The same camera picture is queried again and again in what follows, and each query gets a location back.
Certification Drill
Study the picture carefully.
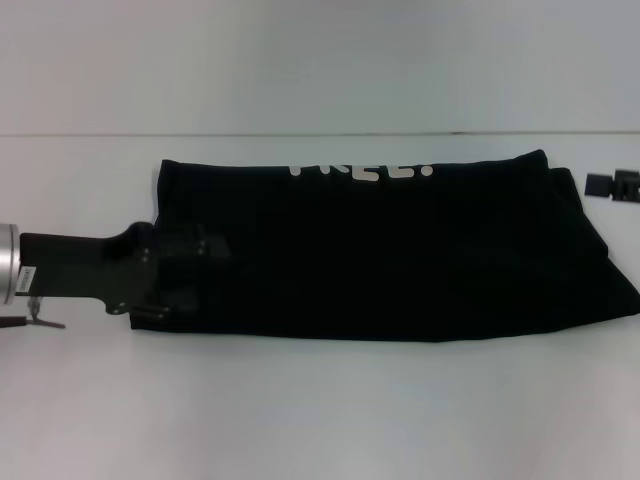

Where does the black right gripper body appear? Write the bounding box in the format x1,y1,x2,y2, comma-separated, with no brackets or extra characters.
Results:
613,169,640,204

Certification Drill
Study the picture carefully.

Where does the left arm cable with plug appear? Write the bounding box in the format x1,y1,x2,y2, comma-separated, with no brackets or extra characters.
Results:
0,294,67,331

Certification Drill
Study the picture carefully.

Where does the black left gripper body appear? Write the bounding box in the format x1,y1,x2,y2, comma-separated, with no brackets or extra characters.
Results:
17,221,160,317

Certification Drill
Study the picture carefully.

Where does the black t-shirt with white print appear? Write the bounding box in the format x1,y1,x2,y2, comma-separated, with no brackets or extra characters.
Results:
129,147,640,346

